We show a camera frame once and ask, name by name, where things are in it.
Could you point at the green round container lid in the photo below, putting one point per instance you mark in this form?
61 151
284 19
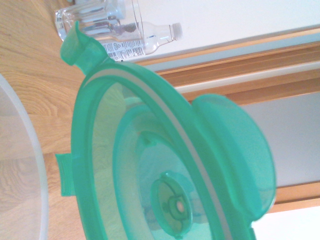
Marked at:
100 100

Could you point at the clear plastic water bottle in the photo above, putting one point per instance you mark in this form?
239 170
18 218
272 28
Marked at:
160 37

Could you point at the clear drinking glass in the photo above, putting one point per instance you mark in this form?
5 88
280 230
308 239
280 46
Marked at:
87 12

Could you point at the translucent white plastic bowl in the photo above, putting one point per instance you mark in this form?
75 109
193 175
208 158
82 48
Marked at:
15 150

